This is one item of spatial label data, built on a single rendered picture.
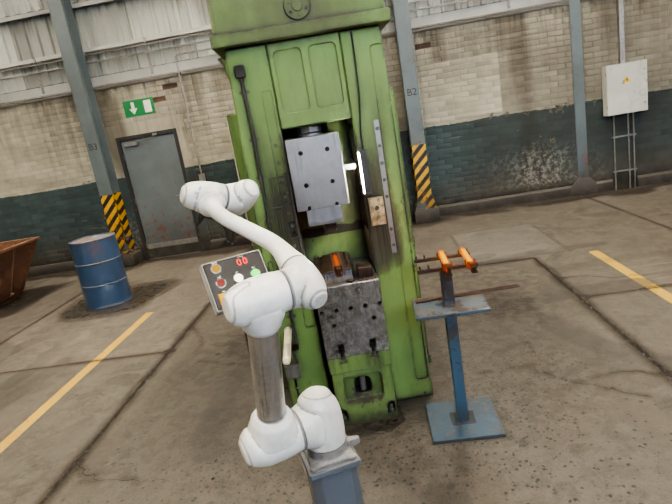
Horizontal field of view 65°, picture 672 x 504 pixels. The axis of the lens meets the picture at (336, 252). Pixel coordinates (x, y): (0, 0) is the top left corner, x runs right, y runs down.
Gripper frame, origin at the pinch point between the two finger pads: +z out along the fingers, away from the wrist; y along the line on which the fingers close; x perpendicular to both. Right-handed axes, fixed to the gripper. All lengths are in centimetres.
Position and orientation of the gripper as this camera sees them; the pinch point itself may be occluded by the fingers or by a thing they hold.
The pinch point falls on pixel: (210, 233)
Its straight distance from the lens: 237.0
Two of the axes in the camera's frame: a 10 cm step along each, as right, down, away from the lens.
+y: -7.2, -6.7, -1.7
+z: -5.5, 4.0, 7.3
